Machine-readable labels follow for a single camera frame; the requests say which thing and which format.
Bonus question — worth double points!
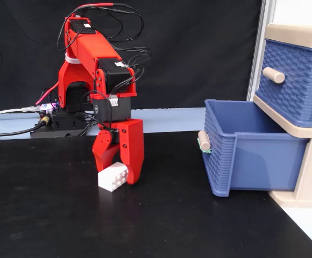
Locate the red gripper with motor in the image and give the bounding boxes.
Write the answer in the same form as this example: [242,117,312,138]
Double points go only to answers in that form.
[92,118,145,185]

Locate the white toy building block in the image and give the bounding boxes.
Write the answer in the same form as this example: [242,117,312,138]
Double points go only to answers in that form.
[97,162,129,192]

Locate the blue woven drawer banded knob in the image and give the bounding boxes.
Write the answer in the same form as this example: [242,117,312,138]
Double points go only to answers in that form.
[197,99,309,198]

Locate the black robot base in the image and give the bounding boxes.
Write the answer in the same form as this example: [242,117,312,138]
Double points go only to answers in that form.
[30,82,95,139]

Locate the blue woven drawer plain knob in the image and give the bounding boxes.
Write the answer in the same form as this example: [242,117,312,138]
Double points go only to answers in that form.
[254,38,312,128]

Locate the black table mat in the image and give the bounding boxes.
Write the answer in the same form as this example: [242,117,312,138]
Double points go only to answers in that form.
[0,131,312,258]

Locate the small controller circuit board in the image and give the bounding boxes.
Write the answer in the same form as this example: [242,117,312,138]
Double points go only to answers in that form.
[38,102,59,117]

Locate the green rubber band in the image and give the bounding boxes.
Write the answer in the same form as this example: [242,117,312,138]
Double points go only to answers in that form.
[196,137,212,155]

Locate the black backdrop cloth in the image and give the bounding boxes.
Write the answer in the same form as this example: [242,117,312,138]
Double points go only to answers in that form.
[0,0,263,114]

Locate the black base cable bundle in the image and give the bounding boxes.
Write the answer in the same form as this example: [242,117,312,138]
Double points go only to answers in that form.
[74,90,113,137]

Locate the black power cable yellow plug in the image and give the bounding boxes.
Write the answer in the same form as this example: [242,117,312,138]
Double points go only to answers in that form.
[0,116,51,137]

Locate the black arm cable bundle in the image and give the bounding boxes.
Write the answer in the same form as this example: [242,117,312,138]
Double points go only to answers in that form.
[55,4,152,95]

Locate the white USB cable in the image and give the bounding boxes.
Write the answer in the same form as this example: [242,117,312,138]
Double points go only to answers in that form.
[0,106,42,117]

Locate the white aluminium post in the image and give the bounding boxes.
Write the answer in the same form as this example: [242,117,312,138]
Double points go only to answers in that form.
[245,0,277,102]

